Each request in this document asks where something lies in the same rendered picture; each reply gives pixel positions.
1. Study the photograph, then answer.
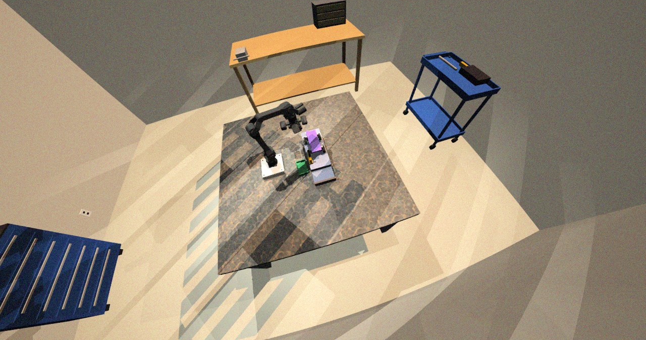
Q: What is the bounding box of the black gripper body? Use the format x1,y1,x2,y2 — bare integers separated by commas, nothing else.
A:
280,116,307,131

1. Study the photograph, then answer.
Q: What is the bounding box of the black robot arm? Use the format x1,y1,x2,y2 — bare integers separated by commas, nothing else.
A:
245,101,306,167

